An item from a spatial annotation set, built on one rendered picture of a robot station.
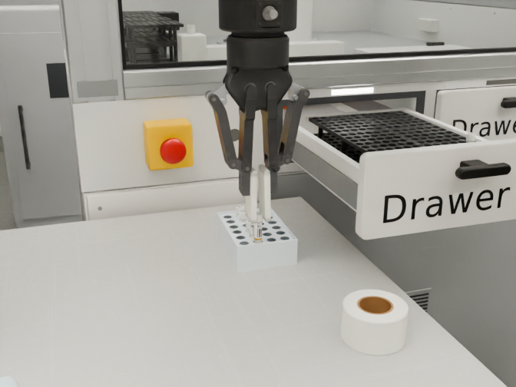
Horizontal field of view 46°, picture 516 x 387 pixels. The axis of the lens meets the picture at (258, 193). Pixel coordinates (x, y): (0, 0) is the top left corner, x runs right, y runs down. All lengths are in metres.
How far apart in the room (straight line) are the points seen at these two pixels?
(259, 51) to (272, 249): 0.26
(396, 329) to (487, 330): 0.84
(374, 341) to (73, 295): 0.37
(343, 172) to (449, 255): 0.53
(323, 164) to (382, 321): 0.32
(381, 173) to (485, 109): 0.50
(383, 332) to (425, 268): 0.66
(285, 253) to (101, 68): 0.40
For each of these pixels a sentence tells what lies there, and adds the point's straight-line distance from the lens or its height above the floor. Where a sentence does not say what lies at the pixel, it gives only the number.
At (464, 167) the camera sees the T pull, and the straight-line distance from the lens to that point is 0.78.
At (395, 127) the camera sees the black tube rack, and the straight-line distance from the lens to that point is 1.00.
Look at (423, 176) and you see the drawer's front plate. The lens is 0.79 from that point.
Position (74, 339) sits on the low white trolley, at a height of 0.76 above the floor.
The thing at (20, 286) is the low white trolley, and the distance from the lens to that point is 0.84.
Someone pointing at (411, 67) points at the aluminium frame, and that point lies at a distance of 1.14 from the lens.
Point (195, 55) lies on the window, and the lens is 1.01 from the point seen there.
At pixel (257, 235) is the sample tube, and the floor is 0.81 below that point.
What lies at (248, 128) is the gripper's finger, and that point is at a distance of 0.75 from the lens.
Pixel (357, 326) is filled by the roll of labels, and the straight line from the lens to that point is 0.65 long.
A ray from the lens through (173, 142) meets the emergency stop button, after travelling 0.94.
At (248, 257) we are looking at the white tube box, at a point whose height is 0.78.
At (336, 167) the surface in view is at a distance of 0.86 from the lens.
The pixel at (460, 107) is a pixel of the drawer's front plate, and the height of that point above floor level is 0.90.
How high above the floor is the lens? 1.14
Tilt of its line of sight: 20 degrees down
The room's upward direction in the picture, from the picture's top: straight up
